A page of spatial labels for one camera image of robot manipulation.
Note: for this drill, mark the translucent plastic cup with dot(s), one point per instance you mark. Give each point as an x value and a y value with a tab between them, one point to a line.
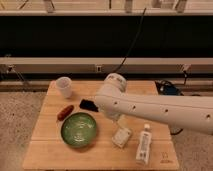
63	84

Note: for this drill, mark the brown sausage toy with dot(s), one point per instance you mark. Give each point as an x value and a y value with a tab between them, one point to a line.
65	112

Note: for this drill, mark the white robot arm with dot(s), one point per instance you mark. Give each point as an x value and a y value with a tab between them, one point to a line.
189	112

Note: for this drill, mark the blue power box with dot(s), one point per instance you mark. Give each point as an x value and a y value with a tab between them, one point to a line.
168	88

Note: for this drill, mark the black rectangular phone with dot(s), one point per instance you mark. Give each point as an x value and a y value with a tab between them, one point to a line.
88	105

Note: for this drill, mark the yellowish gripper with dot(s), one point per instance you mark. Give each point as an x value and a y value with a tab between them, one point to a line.
122	122

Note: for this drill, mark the white squeeze tube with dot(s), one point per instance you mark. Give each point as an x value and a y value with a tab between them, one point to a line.
143	150

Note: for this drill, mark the green ceramic bowl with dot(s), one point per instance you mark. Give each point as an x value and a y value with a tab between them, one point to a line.
79	130

